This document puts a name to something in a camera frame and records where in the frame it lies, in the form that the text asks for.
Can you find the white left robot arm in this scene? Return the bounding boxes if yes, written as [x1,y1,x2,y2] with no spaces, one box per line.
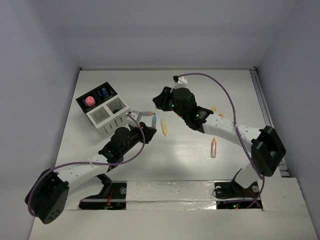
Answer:
[24,122,157,225]

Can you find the black highlighter blue cap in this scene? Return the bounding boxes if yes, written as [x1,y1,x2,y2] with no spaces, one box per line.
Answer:
[101,87,109,98]

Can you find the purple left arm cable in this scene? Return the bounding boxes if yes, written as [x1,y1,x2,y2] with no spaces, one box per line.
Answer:
[27,113,146,218]

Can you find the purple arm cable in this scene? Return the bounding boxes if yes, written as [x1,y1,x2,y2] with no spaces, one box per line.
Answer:
[178,72,266,210]
[27,113,146,218]

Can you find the pink marker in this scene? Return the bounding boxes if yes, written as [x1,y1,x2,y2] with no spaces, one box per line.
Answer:
[210,138,217,158]

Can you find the aluminium rail at wall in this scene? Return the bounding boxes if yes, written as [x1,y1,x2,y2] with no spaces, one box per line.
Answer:
[249,67,291,178]

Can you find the black slotted organizer box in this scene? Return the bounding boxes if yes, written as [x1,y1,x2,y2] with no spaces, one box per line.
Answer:
[76,82,118,114]

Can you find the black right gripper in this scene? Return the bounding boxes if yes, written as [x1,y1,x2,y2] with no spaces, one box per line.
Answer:
[153,86,188,120]

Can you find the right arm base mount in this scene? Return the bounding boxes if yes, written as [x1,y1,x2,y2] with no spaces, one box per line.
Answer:
[212,176,263,210]

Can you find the pink-capped marker tube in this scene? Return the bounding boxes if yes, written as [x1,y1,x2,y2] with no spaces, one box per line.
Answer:
[85,95,96,108]

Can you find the yellow uncapped marker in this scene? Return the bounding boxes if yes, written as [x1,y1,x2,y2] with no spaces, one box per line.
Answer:
[160,118,168,137]

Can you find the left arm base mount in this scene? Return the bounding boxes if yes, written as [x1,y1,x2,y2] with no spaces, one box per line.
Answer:
[78,174,127,210]

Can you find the orange-tipped clear marker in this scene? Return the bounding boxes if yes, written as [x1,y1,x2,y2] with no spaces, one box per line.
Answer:
[140,111,155,117]

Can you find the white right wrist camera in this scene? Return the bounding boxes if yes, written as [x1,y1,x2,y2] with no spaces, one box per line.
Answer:
[173,75,188,89]

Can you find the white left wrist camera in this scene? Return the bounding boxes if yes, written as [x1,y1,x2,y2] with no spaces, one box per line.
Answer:
[126,110,142,126]

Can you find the white slotted organizer box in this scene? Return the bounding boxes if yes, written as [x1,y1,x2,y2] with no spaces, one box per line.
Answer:
[86,94,131,138]

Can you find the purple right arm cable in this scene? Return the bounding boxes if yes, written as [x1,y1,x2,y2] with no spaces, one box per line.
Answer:
[178,72,266,210]

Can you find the light blue marker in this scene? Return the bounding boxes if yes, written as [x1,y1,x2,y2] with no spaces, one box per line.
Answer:
[151,114,157,129]

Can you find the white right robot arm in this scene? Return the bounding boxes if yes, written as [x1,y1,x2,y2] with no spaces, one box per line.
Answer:
[152,86,287,196]

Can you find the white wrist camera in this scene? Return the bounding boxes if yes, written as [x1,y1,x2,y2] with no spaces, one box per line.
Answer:
[173,75,188,89]
[126,110,142,126]

